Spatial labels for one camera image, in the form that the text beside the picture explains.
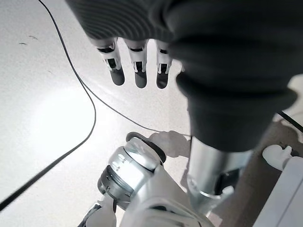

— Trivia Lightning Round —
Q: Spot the silver left robot leg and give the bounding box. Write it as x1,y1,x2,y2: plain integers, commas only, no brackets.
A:
78,131,221,227

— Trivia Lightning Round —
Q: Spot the white cart caster wheel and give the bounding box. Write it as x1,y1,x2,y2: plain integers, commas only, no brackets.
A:
262,144,294,171

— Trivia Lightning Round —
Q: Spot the black floor cable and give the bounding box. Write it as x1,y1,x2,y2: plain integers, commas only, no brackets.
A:
0,0,97,210

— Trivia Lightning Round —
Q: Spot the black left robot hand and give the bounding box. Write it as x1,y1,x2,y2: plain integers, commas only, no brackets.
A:
65,0,303,212

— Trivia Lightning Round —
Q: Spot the thin floor cable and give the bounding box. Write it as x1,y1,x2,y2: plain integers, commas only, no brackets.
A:
78,78,191,138

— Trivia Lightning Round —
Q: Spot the black floor edge strip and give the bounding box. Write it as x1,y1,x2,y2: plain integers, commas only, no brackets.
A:
276,110,303,133

